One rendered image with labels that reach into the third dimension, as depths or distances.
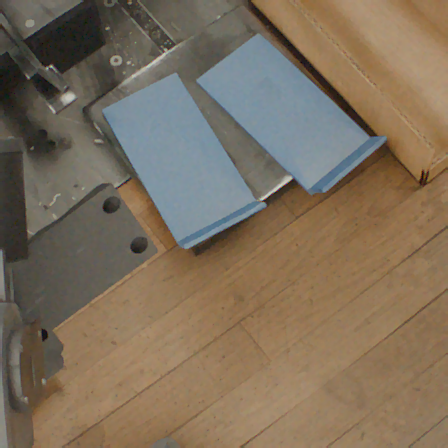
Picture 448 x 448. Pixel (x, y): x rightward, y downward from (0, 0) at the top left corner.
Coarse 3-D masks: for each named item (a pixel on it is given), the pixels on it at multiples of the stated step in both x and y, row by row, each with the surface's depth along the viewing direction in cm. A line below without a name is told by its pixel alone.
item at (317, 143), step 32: (224, 64) 98; (256, 64) 98; (288, 64) 98; (224, 96) 97; (288, 96) 97; (320, 96) 97; (256, 128) 96; (288, 128) 96; (320, 128) 96; (352, 128) 95; (288, 160) 95; (320, 160) 95; (352, 160) 92; (320, 192) 91
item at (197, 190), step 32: (128, 96) 98; (160, 96) 97; (128, 128) 96; (192, 128) 96; (160, 160) 95; (192, 160) 95; (224, 160) 95; (160, 192) 94; (192, 192) 94; (224, 192) 94; (192, 224) 93; (224, 224) 90
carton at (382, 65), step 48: (288, 0) 95; (336, 0) 103; (384, 0) 103; (432, 0) 99; (336, 48) 93; (384, 48) 101; (432, 48) 100; (384, 96) 91; (432, 96) 99; (384, 144) 97; (432, 144) 90
